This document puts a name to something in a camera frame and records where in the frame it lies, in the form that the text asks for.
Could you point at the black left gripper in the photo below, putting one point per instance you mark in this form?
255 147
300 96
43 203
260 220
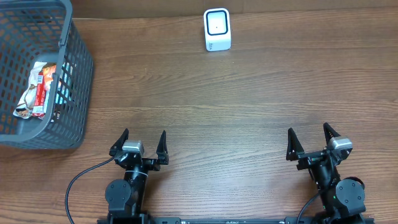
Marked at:
144 161

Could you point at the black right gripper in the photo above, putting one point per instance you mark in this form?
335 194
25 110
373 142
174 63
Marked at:
314 156

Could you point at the teal tissue packet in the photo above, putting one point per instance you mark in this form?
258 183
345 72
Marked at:
64 80

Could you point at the orange snack packet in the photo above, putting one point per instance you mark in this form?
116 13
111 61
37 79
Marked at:
48 70

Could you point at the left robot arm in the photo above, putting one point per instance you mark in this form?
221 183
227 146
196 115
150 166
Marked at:
125 196

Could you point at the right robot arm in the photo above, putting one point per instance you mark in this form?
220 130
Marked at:
342 199

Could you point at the white barcode scanner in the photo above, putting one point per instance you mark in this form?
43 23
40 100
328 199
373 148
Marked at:
217 29

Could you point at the red snack bar wrapper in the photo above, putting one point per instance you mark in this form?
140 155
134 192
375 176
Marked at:
38 109

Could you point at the white brown snack packet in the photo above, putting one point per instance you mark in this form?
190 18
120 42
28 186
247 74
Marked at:
26 102

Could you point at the grey plastic mesh basket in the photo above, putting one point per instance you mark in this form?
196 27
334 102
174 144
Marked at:
43 31

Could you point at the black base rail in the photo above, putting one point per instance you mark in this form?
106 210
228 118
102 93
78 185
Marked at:
177 220

